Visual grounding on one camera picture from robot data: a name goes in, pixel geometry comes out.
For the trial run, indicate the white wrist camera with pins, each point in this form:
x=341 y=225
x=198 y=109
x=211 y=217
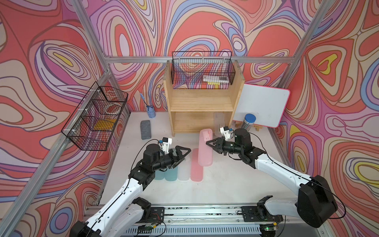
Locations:
x=165 y=143
x=226 y=131

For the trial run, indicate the teal pencil case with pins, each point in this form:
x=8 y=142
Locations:
x=159 y=175
x=171 y=175

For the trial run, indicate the yellow item in side basket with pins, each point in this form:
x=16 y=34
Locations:
x=104 y=124

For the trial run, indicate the black wire basket on frame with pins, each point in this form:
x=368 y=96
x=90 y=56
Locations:
x=100 y=102

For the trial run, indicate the colored pencil tube blue lid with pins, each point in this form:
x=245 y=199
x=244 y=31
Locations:
x=248 y=121

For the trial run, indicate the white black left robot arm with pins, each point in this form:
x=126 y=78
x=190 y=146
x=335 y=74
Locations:
x=126 y=207

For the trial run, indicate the black wire basket on shelf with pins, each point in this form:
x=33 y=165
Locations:
x=189 y=67

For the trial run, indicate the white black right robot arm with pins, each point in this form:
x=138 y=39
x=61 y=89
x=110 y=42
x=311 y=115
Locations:
x=315 y=203

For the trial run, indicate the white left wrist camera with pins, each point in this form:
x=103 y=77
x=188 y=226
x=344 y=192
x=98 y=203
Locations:
x=165 y=143

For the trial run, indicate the clear pencil case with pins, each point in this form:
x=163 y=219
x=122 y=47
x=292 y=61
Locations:
x=219 y=121
x=184 y=170

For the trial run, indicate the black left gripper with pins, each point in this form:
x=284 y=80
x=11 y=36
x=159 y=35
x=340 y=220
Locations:
x=176 y=160

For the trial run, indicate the silver box in basket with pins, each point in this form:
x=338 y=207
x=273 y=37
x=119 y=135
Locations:
x=210 y=79

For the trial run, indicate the pink pencil case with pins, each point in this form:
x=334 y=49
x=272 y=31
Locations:
x=205 y=153
x=196 y=172

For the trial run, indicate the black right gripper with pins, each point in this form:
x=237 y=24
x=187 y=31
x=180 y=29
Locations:
x=219 y=143

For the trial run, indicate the wooden two-tier shelf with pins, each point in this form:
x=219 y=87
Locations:
x=192 y=110

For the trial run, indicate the grey felt eraser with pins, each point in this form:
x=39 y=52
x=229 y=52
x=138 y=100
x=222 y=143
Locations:
x=145 y=129

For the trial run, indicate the wooden board easel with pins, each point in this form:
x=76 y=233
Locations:
x=240 y=124

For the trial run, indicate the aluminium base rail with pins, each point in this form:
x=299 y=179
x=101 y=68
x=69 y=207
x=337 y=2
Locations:
x=210 y=220

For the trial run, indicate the blue pen cup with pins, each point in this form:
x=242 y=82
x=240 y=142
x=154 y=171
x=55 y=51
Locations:
x=150 y=109

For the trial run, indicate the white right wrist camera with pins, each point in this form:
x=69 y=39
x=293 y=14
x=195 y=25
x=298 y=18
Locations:
x=226 y=131

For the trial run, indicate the white board pink frame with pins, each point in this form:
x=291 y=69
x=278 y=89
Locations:
x=267 y=104

